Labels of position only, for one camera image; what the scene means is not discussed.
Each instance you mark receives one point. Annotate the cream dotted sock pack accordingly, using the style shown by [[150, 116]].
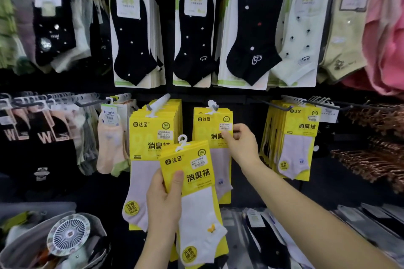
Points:
[[300, 45]]

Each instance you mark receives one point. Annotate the heap of copper hangers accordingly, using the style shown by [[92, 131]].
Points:
[[372, 164]]

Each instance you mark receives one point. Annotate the black metal peg hook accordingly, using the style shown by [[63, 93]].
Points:
[[331, 107], [279, 106]]

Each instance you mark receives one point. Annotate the row of pastel hanging socks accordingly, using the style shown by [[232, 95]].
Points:
[[12, 26]]

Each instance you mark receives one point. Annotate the white plastic bin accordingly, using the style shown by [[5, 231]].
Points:
[[47, 207]]

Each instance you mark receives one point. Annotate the row black socks peach cuffs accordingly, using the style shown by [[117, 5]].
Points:
[[47, 136]]

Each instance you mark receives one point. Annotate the person's left hand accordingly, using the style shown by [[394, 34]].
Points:
[[164, 209]]

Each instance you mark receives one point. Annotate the row of clear bagged socks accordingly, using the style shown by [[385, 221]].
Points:
[[268, 246]]

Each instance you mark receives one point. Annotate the person's right forearm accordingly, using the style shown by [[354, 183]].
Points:
[[315, 221]]

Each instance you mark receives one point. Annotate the white handheld fan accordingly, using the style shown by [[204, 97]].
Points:
[[68, 234]]

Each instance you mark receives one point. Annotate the black dotted sock white card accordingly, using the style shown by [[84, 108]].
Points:
[[132, 45]]

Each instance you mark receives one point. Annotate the bunch of pastel sock packs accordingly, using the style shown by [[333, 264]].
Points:
[[107, 152]]

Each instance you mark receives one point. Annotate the person's right hand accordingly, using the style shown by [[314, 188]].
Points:
[[244, 149]]

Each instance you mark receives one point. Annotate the pink garments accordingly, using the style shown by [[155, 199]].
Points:
[[385, 41]]

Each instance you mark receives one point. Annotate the bunch yellow sock packets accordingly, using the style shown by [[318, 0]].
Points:
[[208, 120], [148, 123], [303, 123]]

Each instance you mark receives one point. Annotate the clear price tag holder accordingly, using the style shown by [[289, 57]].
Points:
[[328, 116]]

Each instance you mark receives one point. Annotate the yellow packet white sock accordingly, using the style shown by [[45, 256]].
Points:
[[199, 215]]

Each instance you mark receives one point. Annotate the person's left forearm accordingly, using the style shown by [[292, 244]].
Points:
[[154, 256]]

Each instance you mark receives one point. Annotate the row black socks white cards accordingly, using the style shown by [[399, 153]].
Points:
[[194, 45]]

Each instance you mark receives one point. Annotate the white tipped peg hook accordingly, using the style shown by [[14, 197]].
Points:
[[159, 103]]

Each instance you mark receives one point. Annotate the beige sock pack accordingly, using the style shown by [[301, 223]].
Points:
[[341, 41]]

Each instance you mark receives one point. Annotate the black dotted tall socks bunch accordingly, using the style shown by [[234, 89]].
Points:
[[53, 35]]

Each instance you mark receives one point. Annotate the black white zigzag tote bag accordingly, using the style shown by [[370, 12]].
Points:
[[31, 240]]

